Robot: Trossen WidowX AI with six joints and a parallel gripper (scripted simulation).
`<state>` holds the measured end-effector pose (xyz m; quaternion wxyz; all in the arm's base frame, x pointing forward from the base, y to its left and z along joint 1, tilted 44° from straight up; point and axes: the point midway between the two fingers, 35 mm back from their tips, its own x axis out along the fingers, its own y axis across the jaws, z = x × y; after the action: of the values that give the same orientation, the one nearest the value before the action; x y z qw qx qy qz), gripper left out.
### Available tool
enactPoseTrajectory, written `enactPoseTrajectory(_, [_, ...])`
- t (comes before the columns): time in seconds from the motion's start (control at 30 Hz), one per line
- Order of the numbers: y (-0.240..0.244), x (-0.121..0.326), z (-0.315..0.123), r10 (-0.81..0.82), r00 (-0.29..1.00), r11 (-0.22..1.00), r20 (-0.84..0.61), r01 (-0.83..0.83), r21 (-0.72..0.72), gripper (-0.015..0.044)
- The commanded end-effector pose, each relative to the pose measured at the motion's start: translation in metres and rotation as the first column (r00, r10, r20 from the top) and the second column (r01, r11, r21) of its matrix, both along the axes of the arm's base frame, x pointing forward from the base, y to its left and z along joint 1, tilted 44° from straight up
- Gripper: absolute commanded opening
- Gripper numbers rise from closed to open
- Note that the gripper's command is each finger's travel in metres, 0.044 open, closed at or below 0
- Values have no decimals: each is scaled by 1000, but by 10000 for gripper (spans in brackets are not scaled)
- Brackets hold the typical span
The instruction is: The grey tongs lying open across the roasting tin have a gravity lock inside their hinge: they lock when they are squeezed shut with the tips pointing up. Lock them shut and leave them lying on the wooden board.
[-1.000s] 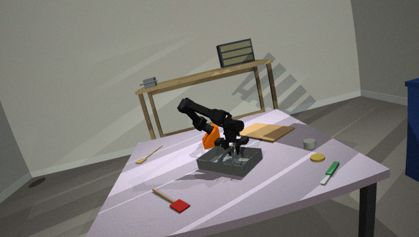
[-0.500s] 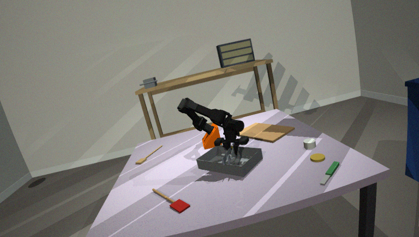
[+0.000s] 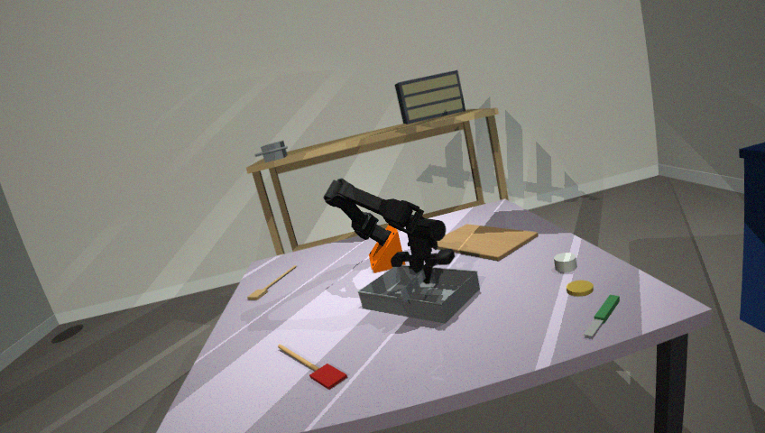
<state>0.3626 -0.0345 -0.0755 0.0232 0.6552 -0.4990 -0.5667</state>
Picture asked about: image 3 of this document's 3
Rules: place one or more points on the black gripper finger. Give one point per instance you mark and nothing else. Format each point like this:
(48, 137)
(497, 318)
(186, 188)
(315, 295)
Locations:
(428, 270)
(418, 268)

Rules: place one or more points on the tan wooden spatula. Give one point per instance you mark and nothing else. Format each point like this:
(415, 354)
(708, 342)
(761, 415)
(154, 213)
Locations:
(259, 293)

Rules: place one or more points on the yellow flat disc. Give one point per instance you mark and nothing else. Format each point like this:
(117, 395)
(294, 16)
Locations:
(580, 288)

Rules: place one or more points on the red spatula with wooden handle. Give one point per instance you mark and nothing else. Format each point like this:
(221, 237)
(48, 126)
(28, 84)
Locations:
(327, 375)

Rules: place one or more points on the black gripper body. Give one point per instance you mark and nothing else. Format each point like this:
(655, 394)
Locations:
(420, 251)

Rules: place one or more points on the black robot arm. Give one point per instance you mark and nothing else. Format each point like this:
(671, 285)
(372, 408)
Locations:
(398, 214)

